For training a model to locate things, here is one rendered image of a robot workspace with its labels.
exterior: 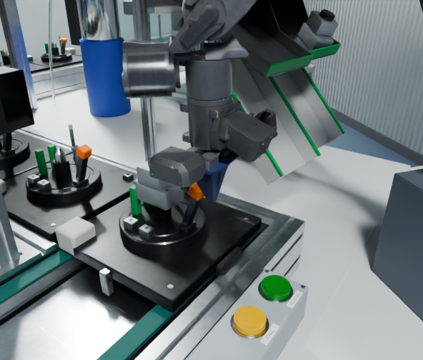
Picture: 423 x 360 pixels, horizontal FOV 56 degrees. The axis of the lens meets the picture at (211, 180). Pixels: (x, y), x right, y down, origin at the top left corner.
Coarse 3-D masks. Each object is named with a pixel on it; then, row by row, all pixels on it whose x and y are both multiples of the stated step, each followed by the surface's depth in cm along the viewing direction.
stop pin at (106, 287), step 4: (104, 268) 58; (100, 272) 57; (104, 272) 57; (108, 272) 57; (100, 276) 57; (104, 276) 57; (108, 276) 57; (104, 280) 57; (108, 280) 57; (112, 280) 58; (104, 284) 57; (108, 284) 57; (112, 284) 58; (104, 288) 58; (108, 288) 58; (112, 288) 58; (104, 292) 58; (108, 292) 58; (112, 292) 59
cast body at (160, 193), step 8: (136, 168) 60; (144, 168) 60; (144, 176) 60; (136, 184) 62; (144, 184) 61; (152, 184) 60; (160, 184) 59; (168, 184) 61; (136, 192) 63; (144, 192) 62; (152, 192) 60; (160, 192) 60; (168, 192) 59; (176, 192) 61; (144, 200) 62; (152, 200) 61; (160, 200) 60; (168, 200) 60; (176, 200) 62; (168, 208) 60
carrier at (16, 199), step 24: (72, 144) 81; (48, 168) 81; (72, 168) 81; (96, 168) 81; (120, 168) 86; (24, 192) 76; (48, 192) 72; (72, 192) 73; (96, 192) 76; (120, 192) 76; (24, 216) 69; (48, 216) 69; (72, 216) 69
